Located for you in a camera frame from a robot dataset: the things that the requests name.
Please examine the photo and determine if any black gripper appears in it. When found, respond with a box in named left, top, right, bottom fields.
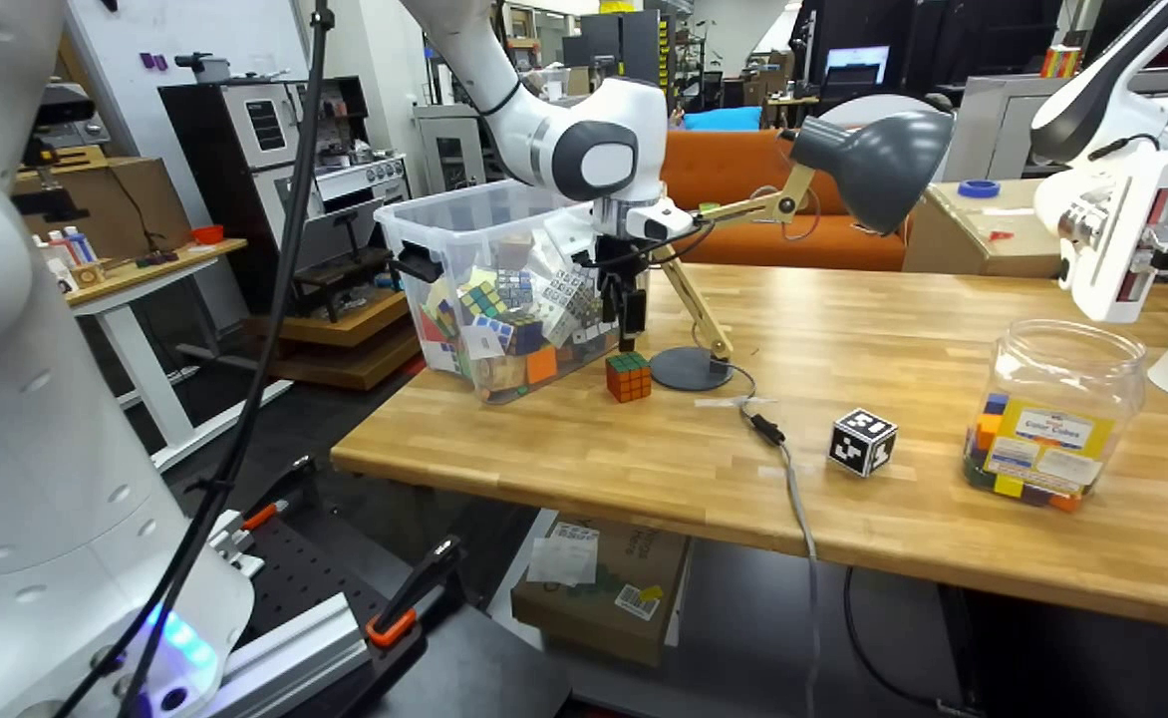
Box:
left=593, top=236, right=654, bottom=335

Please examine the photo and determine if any red green orange Rubik's cube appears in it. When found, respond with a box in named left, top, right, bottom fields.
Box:
left=603, top=347, right=657, bottom=408

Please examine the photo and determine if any clear plastic storage box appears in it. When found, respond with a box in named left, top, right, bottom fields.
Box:
left=375, top=175, right=626, bottom=408

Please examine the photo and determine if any orange faced Rubik's cube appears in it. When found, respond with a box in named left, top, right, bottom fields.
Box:
left=522, top=343, right=568, bottom=391

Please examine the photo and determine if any black box latch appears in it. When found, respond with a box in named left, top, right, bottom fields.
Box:
left=394, top=243, right=445, bottom=286

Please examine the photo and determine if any cardboard box with labels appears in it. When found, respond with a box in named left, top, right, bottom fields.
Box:
left=510, top=514, right=693, bottom=669

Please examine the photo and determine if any brown cardboard box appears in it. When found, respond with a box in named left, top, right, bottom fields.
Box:
left=15, top=157, right=165, bottom=267

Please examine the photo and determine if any orange sofa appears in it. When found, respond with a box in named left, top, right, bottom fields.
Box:
left=657, top=129, right=913, bottom=275

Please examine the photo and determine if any black white marker tag cube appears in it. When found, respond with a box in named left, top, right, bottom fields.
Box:
left=827, top=401, right=906, bottom=482

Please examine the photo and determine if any wooden pallet shelf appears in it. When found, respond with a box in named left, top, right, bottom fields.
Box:
left=251, top=286, right=421, bottom=400

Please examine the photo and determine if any black orange clamp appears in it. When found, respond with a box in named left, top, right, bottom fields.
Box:
left=362, top=533, right=471, bottom=654
left=237, top=449, right=332, bottom=540

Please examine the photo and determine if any wooden side table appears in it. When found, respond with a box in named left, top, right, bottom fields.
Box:
left=900, top=175, right=1075, bottom=280

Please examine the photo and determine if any black white equipment rack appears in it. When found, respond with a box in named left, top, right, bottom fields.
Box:
left=156, top=76, right=416, bottom=323

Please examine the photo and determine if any white storage cabinet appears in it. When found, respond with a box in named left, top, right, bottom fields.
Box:
left=938, top=70, right=1075, bottom=187

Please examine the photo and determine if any clear jar of coloured blocks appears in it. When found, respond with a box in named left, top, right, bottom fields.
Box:
left=960, top=316, right=1154, bottom=518

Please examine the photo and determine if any wooden desk with white legs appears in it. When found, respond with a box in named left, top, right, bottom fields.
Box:
left=67, top=236, right=278, bottom=473

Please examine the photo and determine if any white machine with black trim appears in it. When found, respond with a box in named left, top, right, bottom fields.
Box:
left=1026, top=0, right=1168, bottom=413

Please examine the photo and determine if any row of small books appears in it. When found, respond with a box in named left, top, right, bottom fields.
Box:
left=53, top=219, right=103, bottom=282

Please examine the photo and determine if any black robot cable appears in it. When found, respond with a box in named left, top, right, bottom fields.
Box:
left=55, top=0, right=338, bottom=718

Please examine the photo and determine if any aluminium rail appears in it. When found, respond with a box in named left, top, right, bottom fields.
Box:
left=200, top=590, right=375, bottom=718

